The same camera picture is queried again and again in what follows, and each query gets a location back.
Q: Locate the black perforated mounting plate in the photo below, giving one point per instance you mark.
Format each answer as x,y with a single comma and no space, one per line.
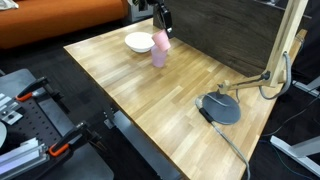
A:
33,124

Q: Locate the black orange clamp lower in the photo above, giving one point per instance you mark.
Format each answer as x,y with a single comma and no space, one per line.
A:
72,140

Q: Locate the aluminium extrusion rail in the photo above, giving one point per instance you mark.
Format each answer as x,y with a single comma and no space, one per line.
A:
29,155

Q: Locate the white table leg frame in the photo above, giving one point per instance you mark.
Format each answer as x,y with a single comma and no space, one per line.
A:
300,152

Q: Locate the purple translucent cup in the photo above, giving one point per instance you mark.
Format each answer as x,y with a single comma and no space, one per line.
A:
158,56

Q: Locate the orange sofa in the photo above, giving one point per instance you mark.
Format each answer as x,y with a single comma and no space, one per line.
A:
36,20

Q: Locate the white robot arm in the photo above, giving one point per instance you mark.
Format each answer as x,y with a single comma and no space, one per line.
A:
142,5

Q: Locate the black orange clamp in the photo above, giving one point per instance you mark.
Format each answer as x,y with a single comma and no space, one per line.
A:
72,140
26,93

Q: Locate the dark wooden board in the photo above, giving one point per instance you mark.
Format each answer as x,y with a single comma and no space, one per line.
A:
238,33

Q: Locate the white bowl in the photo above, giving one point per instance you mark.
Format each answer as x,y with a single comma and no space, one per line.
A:
139,42

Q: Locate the pink mug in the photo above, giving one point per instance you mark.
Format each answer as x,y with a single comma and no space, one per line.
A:
161,40

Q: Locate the wooden desk lamp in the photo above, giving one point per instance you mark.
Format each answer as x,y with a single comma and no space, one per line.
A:
273,82

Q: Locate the black orange clamp upper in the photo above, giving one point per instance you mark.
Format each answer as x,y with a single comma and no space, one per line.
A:
26,93

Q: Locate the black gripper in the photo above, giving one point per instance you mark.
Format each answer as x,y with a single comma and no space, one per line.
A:
165,18

